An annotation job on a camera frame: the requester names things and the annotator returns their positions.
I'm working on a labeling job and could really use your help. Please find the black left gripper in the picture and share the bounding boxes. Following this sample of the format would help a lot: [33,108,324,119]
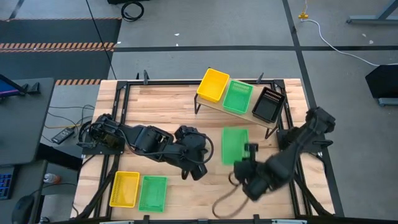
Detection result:
[174,124,209,182]

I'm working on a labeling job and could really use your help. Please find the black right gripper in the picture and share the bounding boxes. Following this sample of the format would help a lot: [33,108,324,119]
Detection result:
[233,143,262,185]

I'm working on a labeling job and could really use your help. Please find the green slotted plastic basket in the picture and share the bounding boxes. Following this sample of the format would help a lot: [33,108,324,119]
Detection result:
[222,79,254,115]
[137,175,169,213]
[221,126,251,166]

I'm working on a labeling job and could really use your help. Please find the black slotted plastic basket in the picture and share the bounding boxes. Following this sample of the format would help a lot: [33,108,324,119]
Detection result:
[251,86,286,124]

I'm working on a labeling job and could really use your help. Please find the yellow slotted plastic basket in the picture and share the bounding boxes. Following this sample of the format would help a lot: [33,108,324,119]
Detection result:
[109,170,141,208]
[197,68,231,104]

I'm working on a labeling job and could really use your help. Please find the wooden shelf with black legs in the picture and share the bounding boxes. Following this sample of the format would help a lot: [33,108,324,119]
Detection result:
[193,77,280,140]

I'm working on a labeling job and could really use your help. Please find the black power adapter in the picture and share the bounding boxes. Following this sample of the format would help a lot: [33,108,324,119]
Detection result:
[50,127,76,145]

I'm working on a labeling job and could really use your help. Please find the clear bottle with orange cap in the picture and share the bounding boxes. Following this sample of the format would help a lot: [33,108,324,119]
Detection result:
[43,172,62,184]

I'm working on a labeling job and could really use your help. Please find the black angular floor stand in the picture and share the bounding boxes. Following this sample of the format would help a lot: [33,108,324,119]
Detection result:
[364,63,398,107]

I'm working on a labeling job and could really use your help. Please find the dark grey desk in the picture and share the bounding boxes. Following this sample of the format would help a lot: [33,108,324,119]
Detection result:
[0,77,57,166]
[0,159,49,224]

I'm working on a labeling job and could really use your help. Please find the black computer mouse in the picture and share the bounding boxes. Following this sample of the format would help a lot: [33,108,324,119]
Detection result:
[11,195,35,224]

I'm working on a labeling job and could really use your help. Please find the grey metal table leg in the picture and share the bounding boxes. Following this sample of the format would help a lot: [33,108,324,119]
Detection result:
[346,0,398,25]

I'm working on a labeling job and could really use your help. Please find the blue backlit keyboard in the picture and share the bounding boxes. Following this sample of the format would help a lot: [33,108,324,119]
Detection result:
[0,166,16,200]

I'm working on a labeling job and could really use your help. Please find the black mat with hazard stripes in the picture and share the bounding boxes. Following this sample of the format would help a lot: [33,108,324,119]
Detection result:
[0,17,123,80]

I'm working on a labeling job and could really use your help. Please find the monitor with purple screen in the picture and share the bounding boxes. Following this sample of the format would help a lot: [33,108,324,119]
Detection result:
[0,73,41,98]

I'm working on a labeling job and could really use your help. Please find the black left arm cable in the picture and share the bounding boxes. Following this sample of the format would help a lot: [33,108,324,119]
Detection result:
[186,132,216,166]

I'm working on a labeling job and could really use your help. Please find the looped right wrist cable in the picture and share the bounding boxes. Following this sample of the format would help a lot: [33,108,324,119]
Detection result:
[212,172,251,219]

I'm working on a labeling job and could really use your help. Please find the black metal rig frame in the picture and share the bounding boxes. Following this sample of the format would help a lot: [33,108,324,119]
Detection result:
[70,70,346,224]

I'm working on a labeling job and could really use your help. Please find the white floor cable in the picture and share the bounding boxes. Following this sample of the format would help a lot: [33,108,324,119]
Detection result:
[300,17,382,67]

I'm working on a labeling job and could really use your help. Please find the thin black hanging cable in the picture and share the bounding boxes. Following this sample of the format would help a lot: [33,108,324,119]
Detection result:
[85,0,118,80]

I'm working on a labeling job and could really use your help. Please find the coiled black cable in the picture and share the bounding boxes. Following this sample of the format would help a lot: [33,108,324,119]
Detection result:
[120,1,145,22]

